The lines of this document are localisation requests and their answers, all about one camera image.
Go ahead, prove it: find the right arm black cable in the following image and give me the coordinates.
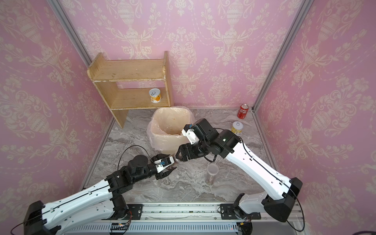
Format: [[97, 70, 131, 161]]
[[239, 137, 306, 233]]

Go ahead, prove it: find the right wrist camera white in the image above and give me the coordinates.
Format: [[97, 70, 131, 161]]
[[182, 124, 199, 145]]

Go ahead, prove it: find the yellow white can on shelf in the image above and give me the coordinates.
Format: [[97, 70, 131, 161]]
[[149, 88, 161, 103]]

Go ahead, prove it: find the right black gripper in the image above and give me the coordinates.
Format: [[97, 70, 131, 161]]
[[176, 141, 212, 163]]

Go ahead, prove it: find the small circuit board with wires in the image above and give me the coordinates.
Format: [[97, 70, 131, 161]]
[[110, 222, 130, 235]]

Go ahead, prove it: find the clear plastic bin liner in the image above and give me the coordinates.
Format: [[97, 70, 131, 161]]
[[146, 106, 197, 153]]

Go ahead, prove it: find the right clear jar flower tea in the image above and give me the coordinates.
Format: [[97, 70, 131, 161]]
[[206, 164, 219, 185]]

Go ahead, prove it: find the red cola can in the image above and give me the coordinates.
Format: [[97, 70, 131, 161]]
[[237, 104, 249, 119]]

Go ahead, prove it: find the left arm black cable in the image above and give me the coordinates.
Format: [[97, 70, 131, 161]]
[[117, 144, 153, 171]]

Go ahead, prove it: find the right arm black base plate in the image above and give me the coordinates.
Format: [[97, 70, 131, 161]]
[[218, 203, 261, 220]]

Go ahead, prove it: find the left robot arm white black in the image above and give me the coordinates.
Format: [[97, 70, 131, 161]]
[[23, 154, 175, 235]]

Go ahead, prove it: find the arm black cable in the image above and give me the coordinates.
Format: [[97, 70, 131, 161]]
[[239, 137, 306, 233], [117, 144, 153, 171]]

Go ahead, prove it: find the yellow white can on table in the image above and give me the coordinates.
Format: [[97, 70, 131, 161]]
[[231, 121, 244, 134]]

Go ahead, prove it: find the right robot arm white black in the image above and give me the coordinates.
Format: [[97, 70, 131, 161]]
[[176, 118, 303, 222]]

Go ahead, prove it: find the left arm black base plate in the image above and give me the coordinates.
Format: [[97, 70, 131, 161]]
[[100, 204, 144, 221]]

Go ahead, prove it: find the wooden two-tier shelf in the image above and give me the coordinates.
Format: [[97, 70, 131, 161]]
[[87, 51, 175, 127]]

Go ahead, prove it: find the cream trash bin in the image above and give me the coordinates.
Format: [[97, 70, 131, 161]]
[[150, 107, 192, 156]]

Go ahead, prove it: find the aluminium mounting rail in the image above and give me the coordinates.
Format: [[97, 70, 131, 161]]
[[63, 202, 309, 235]]

